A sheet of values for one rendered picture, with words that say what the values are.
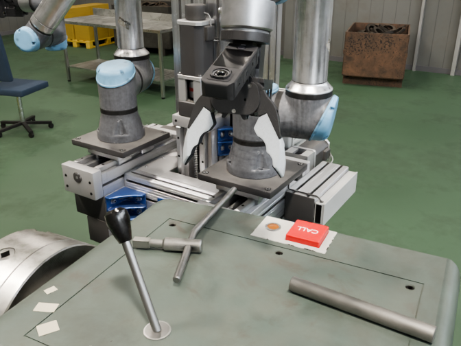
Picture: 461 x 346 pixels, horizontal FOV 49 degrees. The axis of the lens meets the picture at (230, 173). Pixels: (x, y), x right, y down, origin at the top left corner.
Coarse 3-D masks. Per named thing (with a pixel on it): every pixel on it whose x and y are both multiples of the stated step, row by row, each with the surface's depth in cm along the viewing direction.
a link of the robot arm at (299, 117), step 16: (304, 0) 112; (320, 0) 111; (304, 16) 113; (320, 16) 112; (304, 32) 114; (320, 32) 114; (304, 48) 116; (320, 48) 116; (304, 64) 117; (320, 64) 117; (304, 80) 119; (320, 80) 119; (288, 96) 122; (304, 96) 119; (320, 96) 119; (336, 96) 123; (288, 112) 122; (304, 112) 120; (320, 112) 120; (288, 128) 124; (304, 128) 122; (320, 128) 121
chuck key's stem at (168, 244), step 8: (136, 240) 82; (144, 240) 82; (152, 240) 82; (160, 240) 82; (168, 240) 82; (176, 240) 82; (184, 240) 82; (192, 240) 82; (200, 240) 82; (144, 248) 83; (168, 248) 82; (176, 248) 82; (184, 248) 81; (192, 248) 81; (200, 248) 81
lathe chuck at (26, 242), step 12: (0, 240) 89; (12, 240) 89; (24, 240) 89; (36, 240) 89; (48, 240) 90; (60, 240) 91; (24, 252) 86; (0, 264) 84; (12, 264) 83; (0, 276) 82; (0, 288) 80
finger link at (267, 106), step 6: (264, 90) 69; (264, 96) 69; (264, 102) 69; (270, 102) 69; (258, 108) 70; (264, 108) 69; (270, 108) 69; (276, 108) 70; (258, 114) 70; (264, 114) 70; (270, 114) 69; (276, 114) 69; (270, 120) 69; (276, 120) 69; (276, 126) 69; (276, 132) 69
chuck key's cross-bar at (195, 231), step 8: (232, 192) 101; (224, 200) 97; (216, 208) 94; (208, 216) 91; (200, 224) 88; (192, 232) 85; (184, 256) 78; (184, 264) 76; (176, 272) 74; (176, 280) 73
